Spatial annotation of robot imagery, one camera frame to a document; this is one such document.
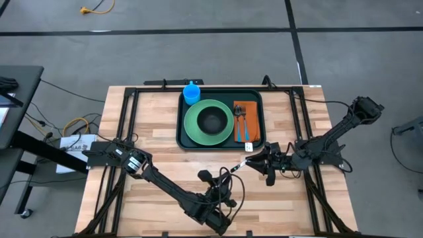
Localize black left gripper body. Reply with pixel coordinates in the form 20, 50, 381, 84
197, 169, 237, 209

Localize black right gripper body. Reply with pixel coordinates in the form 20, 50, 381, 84
260, 141, 295, 187

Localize fork with teal handle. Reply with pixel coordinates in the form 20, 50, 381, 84
241, 105, 251, 142

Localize spoon with teal handle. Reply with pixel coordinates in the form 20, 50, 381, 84
233, 104, 243, 143

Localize orange cloth napkin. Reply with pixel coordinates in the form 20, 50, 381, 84
233, 100, 262, 143

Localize green plate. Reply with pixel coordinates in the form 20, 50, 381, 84
183, 99, 235, 147

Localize black bowl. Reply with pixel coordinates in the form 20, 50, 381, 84
196, 106, 229, 136

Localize blue plastic mug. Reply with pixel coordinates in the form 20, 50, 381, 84
182, 80, 202, 106

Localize dark green tray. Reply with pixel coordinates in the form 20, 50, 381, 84
176, 87, 266, 151

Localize black power strip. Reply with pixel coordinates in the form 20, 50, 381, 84
143, 78, 205, 87

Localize grey stand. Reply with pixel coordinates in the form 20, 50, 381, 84
391, 114, 423, 137

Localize white printed paper sheet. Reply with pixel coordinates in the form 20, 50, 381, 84
55, 133, 98, 175

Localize black desk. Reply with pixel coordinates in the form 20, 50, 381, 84
0, 65, 89, 219

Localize white papers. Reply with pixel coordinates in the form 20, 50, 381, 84
0, 93, 10, 128

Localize black item on desk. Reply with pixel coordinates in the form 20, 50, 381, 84
0, 76, 19, 94

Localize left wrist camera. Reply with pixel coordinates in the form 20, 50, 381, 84
213, 184, 231, 200

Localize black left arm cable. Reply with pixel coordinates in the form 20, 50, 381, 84
217, 166, 247, 223

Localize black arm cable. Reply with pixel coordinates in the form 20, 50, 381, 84
217, 166, 247, 223
292, 93, 353, 110

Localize black bracket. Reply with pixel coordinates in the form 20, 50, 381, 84
261, 74, 277, 89

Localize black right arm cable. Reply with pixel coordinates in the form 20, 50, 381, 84
292, 93, 353, 110

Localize black floor cable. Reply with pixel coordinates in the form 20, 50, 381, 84
40, 79, 106, 103
389, 126, 423, 175

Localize black aluminium table frame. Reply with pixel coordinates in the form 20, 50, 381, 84
74, 84, 361, 238

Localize yellow coiled cable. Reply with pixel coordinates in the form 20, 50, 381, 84
61, 116, 91, 137

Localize black cable bundle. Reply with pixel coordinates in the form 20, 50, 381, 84
24, 101, 104, 141

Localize yellow extension cord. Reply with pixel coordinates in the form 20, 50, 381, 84
79, 0, 116, 15

